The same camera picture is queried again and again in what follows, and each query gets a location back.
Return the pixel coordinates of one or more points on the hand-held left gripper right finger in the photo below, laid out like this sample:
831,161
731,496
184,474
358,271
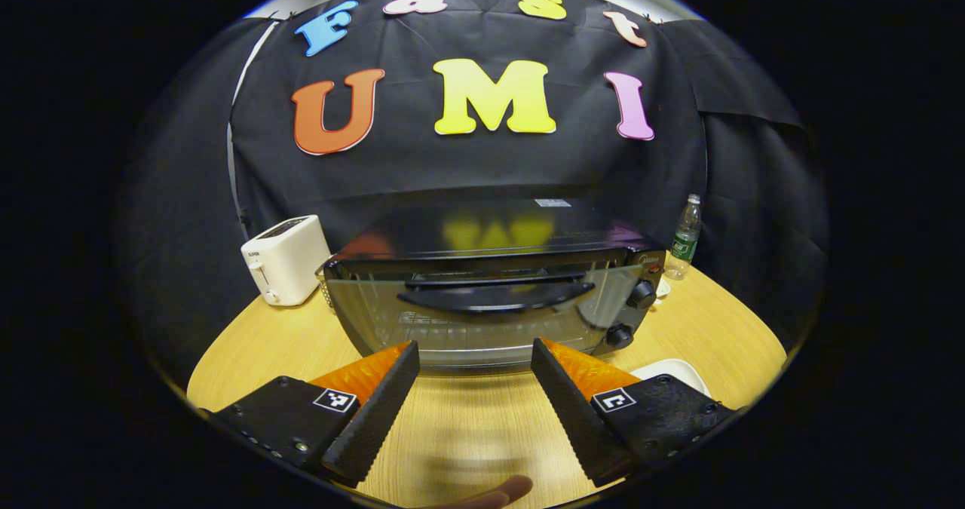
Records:
573,415

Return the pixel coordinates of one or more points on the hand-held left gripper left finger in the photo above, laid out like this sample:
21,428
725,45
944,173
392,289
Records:
373,415

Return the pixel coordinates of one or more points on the black electric oven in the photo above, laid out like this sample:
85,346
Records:
490,320

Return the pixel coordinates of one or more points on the white square plate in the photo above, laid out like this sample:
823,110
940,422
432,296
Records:
678,369

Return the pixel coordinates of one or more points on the white divided snack tray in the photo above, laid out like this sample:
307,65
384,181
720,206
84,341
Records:
663,289

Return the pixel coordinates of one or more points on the white toaster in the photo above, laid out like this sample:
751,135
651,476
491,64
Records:
286,260

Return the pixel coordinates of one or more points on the clear plastic water bottle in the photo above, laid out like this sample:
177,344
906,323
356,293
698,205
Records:
684,241

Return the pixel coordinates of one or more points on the black backdrop cloth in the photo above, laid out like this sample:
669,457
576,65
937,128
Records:
490,170

